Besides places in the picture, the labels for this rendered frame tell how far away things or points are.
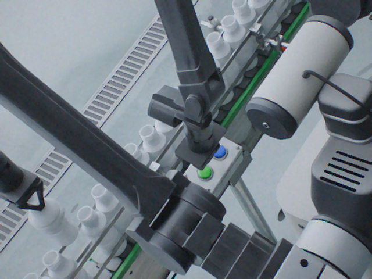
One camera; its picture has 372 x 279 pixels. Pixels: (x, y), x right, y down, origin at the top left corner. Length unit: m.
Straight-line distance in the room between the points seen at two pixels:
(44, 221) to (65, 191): 1.78
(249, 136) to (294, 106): 1.05
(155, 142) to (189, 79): 0.41
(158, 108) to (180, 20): 0.20
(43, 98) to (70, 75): 2.86
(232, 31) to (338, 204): 0.95
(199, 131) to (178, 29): 0.20
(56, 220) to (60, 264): 0.11
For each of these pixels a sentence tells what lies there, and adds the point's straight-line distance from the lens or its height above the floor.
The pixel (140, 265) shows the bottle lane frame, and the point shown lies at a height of 0.95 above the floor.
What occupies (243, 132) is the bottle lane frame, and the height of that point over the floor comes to 0.91.
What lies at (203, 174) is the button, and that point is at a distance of 1.61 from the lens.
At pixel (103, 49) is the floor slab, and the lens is 3.79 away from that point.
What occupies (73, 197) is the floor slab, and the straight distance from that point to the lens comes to 3.28.
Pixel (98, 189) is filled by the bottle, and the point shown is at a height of 1.15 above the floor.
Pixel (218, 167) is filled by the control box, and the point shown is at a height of 1.10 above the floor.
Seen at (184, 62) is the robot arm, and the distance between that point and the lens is 1.30.
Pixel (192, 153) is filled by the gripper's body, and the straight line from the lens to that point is 1.46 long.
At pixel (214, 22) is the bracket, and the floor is 1.09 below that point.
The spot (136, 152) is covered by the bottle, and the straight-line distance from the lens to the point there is 1.66.
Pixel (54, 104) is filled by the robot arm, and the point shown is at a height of 1.78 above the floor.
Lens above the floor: 2.37
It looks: 49 degrees down
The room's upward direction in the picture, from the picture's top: 32 degrees counter-clockwise
